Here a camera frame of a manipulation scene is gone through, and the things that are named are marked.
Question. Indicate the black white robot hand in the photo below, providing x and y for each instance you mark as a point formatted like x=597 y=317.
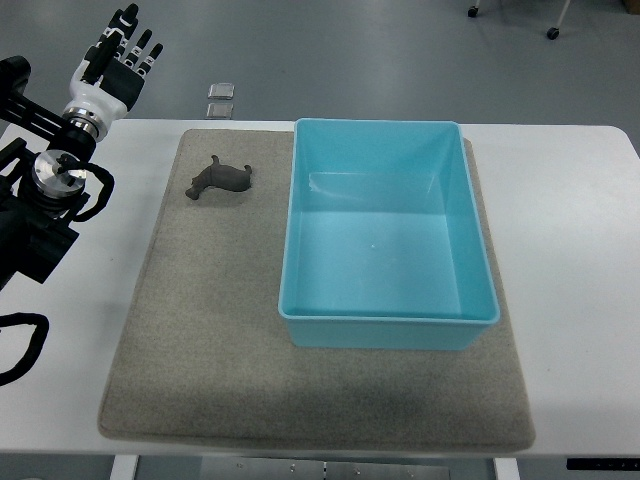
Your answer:
x=108 y=82

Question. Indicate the brown toy hippo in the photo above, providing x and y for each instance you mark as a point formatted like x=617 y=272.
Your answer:
x=220 y=176

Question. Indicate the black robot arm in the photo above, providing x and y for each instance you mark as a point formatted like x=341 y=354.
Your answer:
x=43 y=193

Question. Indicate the blue plastic box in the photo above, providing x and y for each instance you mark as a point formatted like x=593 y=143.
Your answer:
x=384 y=247

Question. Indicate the lower floor socket plate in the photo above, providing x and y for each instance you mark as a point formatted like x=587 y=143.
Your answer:
x=217 y=110

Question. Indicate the floor socket plate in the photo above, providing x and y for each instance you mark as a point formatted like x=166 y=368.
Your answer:
x=222 y=91
x=217 y=110

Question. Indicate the upper floor socket plate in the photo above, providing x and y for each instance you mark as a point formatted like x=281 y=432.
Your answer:
x=222 y=91

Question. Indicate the grey felt mat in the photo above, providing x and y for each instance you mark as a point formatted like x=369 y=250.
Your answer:
x=205 y=358

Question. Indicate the right chair caster wheel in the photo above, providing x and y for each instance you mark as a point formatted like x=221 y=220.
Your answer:
x=552 y=33

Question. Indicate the black table control panel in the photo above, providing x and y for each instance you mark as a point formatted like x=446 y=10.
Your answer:
x=603 y=464

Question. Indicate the metal table frame crossbar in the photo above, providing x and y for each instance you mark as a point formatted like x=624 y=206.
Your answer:
x=264 y=468

